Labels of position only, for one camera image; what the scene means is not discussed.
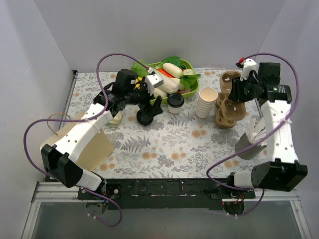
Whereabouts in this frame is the black plastic cup lid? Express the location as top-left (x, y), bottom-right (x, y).
top-left (167, 93), bottom-right (184, 108)

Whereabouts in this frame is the stack of white paper cups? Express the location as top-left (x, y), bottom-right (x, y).
top-left (196, 87), bottom-right (218, 120)

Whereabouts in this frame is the brown paper takeout bag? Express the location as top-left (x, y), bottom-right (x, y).
top-left (40, 122), bottom-right (114, 171)

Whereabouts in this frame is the white paper coffee cup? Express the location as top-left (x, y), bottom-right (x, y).
top-left (168, 105), bottom-right (182, 115)

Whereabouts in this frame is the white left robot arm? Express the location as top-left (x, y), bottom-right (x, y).
top-left (41, 69), bottom-right (164, 199)

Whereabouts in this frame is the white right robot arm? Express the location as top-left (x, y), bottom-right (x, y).
top-left (225, 59), bottom-right (308, 198)

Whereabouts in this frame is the green napa cabbage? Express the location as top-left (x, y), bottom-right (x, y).
top-left (131, 62), bottom-right (179, 94)

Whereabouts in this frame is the orange carrot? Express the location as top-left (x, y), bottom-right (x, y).
top-left (158, 68), bottom-right (174, 78)

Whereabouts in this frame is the small green lettuce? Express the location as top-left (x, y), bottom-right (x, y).
top-left (109, 112), bottom-right (123, 125)

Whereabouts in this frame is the white radish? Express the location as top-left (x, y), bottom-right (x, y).
top-left (162, 63), bottom-right (183, 78)

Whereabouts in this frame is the green bok choy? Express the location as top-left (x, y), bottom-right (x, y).
top-left (161, 56), bottom-right (200, 90)

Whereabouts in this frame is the green plastic tray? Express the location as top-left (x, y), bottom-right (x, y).
top-left (144, 59), bottom-right (199, 104)

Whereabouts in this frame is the floral table mat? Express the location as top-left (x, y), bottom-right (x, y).
top-left (49, 69), bottom-right (280, 179)

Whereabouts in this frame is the grey cylindrical holder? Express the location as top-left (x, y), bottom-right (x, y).
top-left (234, 133), bottom-right (267, 160)

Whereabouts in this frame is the black base bar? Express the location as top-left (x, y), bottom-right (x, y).
top-left (77, 178), bottom-right (256, 211)

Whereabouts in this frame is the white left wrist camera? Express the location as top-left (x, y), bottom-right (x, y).
top-left (145, 73), bottom-right (164, 95)

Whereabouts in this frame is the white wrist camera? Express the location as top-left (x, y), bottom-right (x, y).
top-left (145, 73), bottom-right (164, 95)
top-left (236, 57), bottom-right (257, 81)

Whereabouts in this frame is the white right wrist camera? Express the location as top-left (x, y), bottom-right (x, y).
top-left (236, 57), bottom-right (257, 81)

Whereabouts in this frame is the aluminium frame rail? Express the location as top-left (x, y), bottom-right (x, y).
top-left (20, 181), bottom-right (85, 239)

